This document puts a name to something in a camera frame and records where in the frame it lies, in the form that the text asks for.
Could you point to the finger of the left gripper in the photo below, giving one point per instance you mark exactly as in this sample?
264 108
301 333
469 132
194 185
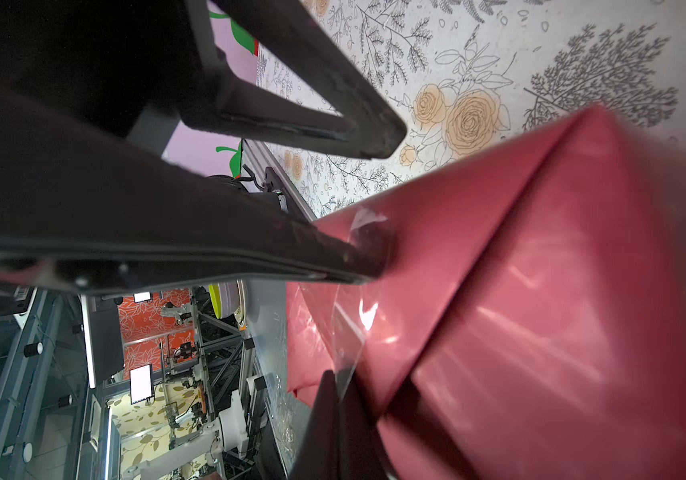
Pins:
307 93
81 207

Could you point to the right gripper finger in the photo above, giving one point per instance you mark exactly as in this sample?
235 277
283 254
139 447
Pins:
340 441

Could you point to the maroon wrapping paper sheet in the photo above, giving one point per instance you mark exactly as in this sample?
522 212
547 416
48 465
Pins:
533 317

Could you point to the floral table mat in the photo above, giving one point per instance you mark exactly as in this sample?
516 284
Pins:
466 75

